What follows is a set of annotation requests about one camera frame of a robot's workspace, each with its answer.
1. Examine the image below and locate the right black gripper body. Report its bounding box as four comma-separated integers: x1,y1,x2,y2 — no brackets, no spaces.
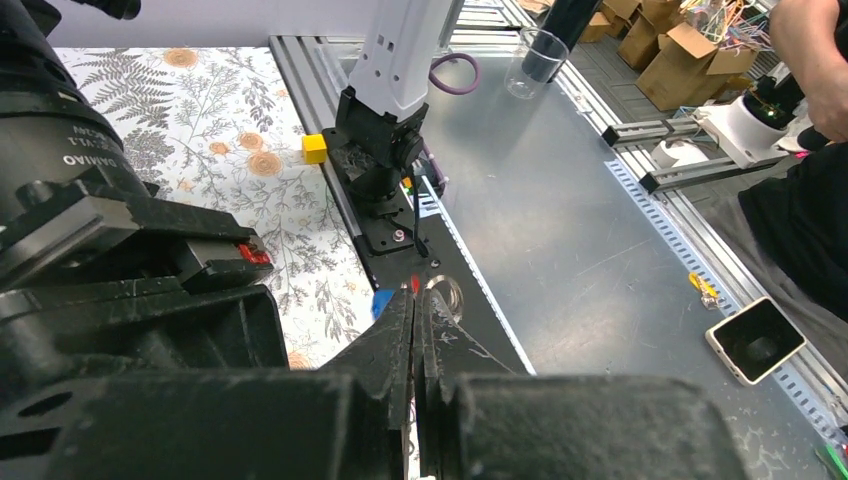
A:
1,168,287,398

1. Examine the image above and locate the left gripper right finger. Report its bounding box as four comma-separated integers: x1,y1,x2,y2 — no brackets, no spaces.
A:
414,291,748,479

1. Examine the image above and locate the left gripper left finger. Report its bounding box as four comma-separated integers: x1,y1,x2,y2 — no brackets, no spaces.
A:
1,290,415,479

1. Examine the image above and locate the blue key tag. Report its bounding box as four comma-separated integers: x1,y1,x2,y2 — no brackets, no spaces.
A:
371,289,395,321

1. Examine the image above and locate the red key tag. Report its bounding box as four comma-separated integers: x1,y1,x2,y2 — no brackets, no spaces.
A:
409,274,420,294

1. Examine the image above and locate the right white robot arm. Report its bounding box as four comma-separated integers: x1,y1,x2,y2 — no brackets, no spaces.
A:
1,1,448,294

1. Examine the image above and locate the white robot base outside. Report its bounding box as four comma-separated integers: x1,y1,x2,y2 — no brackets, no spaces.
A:
651,76,800,170

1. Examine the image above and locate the floral tablecloth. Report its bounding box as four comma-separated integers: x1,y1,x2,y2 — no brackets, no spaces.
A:
57,47,373,369

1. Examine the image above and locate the yellow cube block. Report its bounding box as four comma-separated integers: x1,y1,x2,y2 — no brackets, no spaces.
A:
301,134,328,165

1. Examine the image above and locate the white phone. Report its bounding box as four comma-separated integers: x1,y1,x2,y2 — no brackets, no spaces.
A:
705,297,808,386

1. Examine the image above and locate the clear plastic cup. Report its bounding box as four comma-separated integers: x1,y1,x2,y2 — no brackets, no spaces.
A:
504,27,570,100

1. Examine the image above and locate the person in blue shirt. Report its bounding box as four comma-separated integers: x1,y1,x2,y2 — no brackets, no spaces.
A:
739,1,847,319

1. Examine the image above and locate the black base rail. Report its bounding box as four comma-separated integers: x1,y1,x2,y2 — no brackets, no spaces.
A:
322,128,535,374

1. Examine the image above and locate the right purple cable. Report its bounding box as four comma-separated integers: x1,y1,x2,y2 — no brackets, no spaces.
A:
427,52,481,97

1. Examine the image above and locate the cardboard box with wires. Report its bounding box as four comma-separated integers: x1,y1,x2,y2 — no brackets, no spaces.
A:
618,1,772,111

